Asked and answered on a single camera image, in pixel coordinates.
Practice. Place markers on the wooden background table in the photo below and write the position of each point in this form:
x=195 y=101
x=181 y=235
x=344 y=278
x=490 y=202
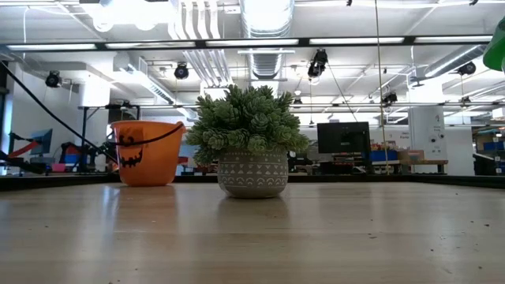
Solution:
x=418 y=162

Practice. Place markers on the black metal table frame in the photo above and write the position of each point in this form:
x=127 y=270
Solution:
x=355 y=178

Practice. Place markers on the silver ventilation duct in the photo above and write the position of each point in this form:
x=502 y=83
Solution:
x=266 y=19

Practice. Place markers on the blue storage bins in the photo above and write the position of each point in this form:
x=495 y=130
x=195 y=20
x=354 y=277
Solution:
x=494 y=146
x=382 y=155

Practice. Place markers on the black computer monitor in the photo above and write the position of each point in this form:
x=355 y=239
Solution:
x=343 y=138

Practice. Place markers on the green plastic bucket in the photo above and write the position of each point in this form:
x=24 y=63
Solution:
x=496 y=47

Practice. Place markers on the blue lit background monitor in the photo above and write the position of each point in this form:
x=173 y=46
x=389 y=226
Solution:
x=42 y=142

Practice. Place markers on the green plant in grey pot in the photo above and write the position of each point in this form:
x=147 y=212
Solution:
x=252 y=130

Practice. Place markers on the orange pumpkin face bucket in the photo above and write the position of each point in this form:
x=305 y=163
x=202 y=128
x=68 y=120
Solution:
x=158 y=158

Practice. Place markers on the brown cardboard box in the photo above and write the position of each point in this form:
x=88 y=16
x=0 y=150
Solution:
x=411 y=155

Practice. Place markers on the black ceiling spotlight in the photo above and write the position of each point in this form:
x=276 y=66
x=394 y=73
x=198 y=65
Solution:
x=53 y=79
x=466 y=69
x=181 y=71
x=390 y=98
x=317 y=63

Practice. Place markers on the red background bar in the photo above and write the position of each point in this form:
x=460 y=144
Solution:
x=23 y=149

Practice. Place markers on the white building column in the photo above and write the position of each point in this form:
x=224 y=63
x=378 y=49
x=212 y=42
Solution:
x=426 y=134

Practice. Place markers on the red storage bin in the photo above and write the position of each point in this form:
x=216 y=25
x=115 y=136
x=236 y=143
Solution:
x=73 y=150

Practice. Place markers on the black overhead light beam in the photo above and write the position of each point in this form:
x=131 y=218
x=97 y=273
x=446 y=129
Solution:
x=200 y=43

